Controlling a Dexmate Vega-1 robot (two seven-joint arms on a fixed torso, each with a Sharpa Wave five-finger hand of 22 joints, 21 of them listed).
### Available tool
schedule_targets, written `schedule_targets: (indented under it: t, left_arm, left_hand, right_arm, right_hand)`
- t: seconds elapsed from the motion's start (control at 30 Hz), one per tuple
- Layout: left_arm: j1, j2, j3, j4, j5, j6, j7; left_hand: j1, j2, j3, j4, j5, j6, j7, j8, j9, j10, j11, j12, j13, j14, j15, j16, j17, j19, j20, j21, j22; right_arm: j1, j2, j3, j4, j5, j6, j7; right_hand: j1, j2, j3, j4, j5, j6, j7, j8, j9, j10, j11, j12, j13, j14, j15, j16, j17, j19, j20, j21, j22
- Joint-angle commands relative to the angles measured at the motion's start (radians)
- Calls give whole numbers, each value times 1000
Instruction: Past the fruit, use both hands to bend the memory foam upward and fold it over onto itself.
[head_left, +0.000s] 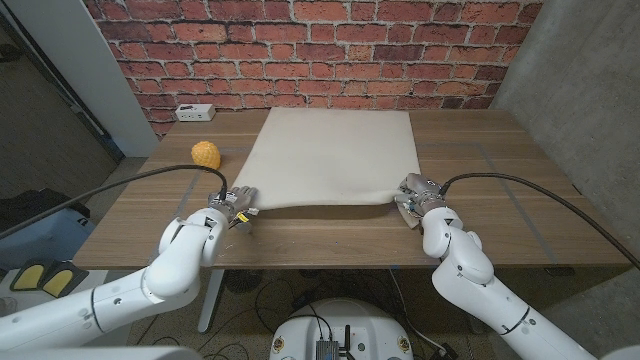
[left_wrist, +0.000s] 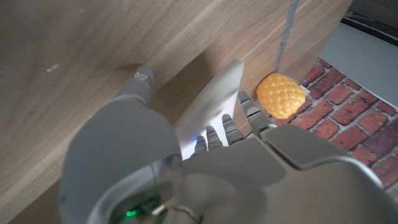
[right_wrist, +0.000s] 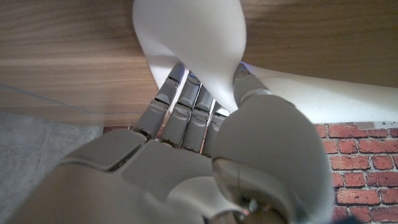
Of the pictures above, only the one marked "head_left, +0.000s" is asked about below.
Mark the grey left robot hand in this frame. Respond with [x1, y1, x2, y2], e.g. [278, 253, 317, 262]
[208, 185, 259, 224]

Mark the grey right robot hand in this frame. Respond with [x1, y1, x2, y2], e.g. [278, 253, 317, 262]
[394, 172, 446, 216]

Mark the cream white cloth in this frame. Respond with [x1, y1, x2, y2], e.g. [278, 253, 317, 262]
[230, 106, 422, 230]

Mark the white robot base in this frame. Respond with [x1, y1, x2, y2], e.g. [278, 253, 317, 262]
[268, 298, 415, 360]

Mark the yellow toy pineapple fruit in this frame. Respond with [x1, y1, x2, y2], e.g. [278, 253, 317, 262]
[190, 140, 222, 171]

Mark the black round floor grille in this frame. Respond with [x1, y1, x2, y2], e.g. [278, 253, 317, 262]
[223, 269, 261, 295]

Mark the white power strip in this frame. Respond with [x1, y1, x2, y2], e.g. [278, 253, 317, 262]
[174, 103, 217, 123]

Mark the white table leg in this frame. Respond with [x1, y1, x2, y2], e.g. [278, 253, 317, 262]
[197, 269, 226, 334]

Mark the red brick printed backdrop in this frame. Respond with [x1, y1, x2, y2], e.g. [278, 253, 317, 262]
[82, 0, 546, 139]

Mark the small grey computer box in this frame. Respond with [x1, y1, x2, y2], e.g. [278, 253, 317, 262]
[314, 339, 341, 360]

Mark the yellow black foot pedal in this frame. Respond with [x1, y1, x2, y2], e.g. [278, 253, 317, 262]
[40, 259, 90, 300]
[9, 260, 47, 292]

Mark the black bag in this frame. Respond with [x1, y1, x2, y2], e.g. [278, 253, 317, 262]
[0, 188, 91, 236]

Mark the white pillar panel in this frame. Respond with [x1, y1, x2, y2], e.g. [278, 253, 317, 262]
[4, 0, 160, 159]

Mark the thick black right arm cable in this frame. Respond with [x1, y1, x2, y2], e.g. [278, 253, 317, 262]
[438, 172, 640, 271]

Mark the white floor cable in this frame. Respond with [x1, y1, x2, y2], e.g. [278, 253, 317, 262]
[388, 268, 446, 354]

